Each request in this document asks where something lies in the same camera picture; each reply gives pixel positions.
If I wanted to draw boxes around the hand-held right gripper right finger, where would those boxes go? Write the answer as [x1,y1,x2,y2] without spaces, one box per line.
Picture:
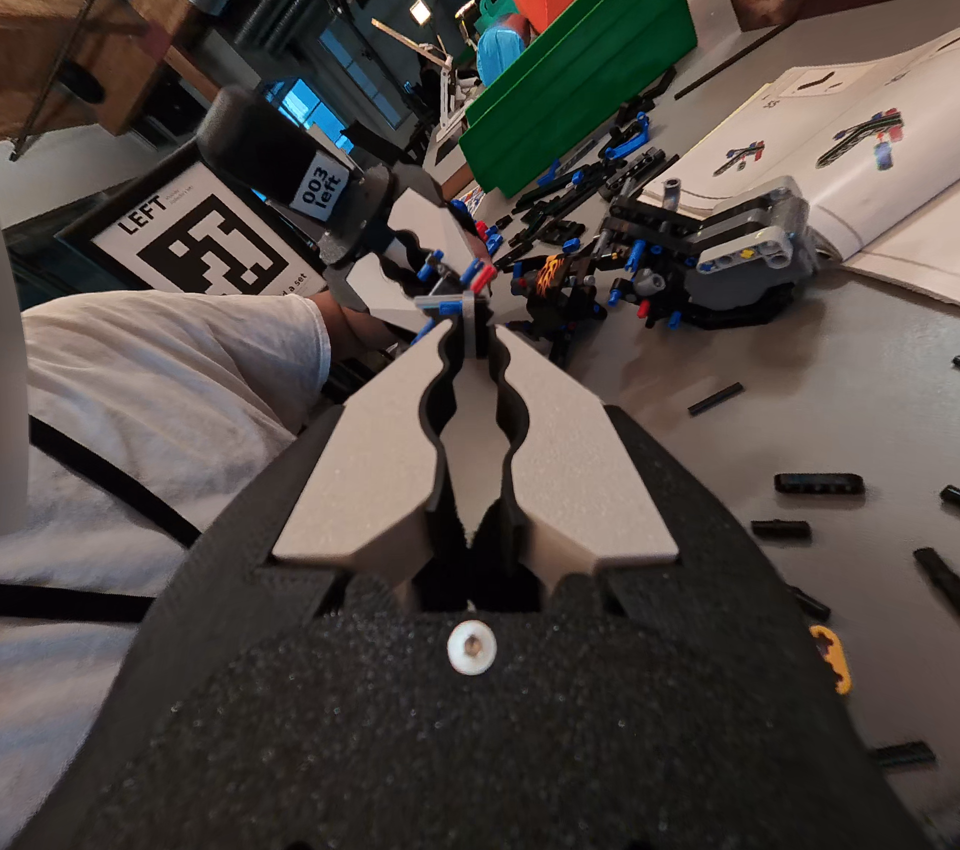
[491,323,681,599]

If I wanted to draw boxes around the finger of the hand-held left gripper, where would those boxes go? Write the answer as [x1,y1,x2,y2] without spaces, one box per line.
[386,188,492,273]
[343,253,455,335]

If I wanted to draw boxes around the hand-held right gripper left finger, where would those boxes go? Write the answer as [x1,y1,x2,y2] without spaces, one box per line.
[270,321,459,614]

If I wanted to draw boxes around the black sub-assembly blue red pins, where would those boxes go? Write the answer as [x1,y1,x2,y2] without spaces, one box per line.
[414,248,500,302]

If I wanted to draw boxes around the grey beam piece blue pin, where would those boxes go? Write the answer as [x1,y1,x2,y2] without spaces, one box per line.
[414,289,492,362]

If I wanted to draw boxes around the pile of small building pieces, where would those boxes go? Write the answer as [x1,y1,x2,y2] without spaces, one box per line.
[750,355,960,768]

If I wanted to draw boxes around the person's left forearm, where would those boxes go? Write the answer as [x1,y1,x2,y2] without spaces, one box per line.
[311,291,402,371]

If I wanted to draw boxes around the long black axle piece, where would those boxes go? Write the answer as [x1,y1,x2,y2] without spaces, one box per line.
[688,382,745,416]

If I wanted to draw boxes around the green plastic bin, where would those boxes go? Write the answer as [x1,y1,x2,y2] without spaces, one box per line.
[457,0,699,200]

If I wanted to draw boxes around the heap of black blue beams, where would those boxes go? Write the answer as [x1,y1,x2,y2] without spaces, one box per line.
[487,66,680,266]

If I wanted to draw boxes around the partly built toy truck chassis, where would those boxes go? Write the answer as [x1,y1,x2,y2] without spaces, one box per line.
[510,175,822,367]

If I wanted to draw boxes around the small yellow connector piece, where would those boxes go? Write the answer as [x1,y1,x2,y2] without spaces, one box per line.
[808,625,854,695]

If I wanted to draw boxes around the white instruction booklet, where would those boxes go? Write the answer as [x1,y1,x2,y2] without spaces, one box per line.
[641,25,960,307]

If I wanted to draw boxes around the black strap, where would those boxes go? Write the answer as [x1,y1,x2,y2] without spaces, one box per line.
[28,415,204,549]

